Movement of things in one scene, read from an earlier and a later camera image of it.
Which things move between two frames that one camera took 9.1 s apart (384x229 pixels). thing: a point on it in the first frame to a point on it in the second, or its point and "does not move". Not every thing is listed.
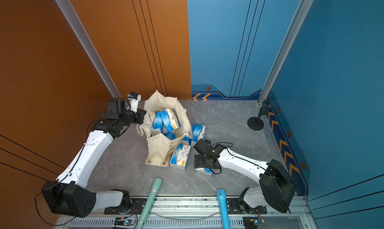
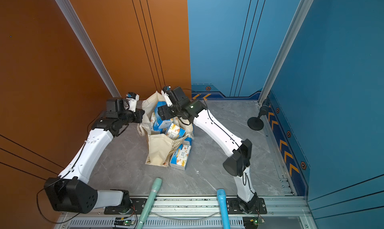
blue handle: (222, 196) does not move
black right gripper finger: (200, 161) to (166, 112)
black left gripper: (140, 113) does not move
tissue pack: (179, 156) does not move
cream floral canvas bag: (159, 147) does not move
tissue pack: (204, 171) to (174, 132)
